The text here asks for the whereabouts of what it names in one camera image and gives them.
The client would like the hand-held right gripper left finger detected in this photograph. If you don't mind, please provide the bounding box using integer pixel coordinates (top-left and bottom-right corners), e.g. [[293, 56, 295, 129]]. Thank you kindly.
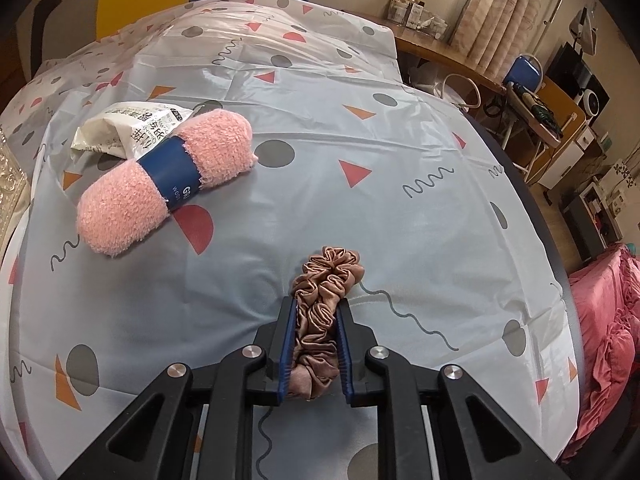
[[60, 296, 301, 480]]

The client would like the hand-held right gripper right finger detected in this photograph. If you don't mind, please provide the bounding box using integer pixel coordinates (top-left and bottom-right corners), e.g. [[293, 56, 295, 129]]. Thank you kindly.
[[334, 300, 571, 480]]

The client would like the brown satin scrunchie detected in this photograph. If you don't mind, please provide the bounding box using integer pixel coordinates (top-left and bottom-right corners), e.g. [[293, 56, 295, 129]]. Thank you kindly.
[[287, 245, 366, 403]]

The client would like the pink fluffy towel roll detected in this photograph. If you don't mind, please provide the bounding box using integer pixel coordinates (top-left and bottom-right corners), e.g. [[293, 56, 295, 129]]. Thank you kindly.
[[76, 109, 260, 258]]

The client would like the white printed tissue packet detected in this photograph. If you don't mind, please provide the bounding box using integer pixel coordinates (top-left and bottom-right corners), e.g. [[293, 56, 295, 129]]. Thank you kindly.
[[70, 101, 207, 161]]

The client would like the patterned plastic tablecloth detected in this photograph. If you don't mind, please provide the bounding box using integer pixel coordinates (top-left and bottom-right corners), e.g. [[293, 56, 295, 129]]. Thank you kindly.
[[0, 0, 581, 480]]

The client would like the pink ruffled bedspread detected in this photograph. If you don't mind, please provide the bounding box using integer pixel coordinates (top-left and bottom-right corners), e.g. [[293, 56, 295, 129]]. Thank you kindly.
[[560, 242, 640, 466]]

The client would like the white shelf unit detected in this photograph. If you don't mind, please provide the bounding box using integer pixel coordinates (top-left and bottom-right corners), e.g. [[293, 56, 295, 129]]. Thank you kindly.
[[557, 160, 631, 261]]

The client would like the white cabinet with wooden top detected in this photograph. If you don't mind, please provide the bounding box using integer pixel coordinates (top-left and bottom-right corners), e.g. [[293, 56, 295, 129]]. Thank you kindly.
[[537, 77, 598, 191]]

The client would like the white folding rack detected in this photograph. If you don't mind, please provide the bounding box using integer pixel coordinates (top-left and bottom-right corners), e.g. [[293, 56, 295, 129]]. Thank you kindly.
[[480, 82, 566, 176]]

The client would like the silver ornate box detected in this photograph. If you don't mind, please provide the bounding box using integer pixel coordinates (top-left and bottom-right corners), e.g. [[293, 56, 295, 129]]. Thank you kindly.
[[0, 127, 28, 256]]

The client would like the blue chair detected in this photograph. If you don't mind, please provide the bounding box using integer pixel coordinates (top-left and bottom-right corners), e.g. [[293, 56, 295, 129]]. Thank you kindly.
[[502, 52, 543, 93]]

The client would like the clear desk organizer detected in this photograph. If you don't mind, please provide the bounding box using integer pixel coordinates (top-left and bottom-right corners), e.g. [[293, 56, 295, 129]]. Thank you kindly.
[[384, 0, 451, 41]]

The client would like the white round fan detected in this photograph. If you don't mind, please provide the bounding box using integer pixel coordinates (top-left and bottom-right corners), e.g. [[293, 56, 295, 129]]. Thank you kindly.
[[577, 89, 603, 123]]

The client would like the black monitor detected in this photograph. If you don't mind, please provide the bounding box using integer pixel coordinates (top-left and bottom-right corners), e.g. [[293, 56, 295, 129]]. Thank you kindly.
[[545, 42, 611, 111]]

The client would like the beige patterned curtain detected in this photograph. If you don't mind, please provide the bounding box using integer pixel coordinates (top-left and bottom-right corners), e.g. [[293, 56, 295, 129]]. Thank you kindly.
[[452, 0, 571, 76]]

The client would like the white desk lamp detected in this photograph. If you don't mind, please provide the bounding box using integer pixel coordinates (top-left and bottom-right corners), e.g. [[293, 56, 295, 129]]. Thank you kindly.
[[570, 2, 598, 56]]

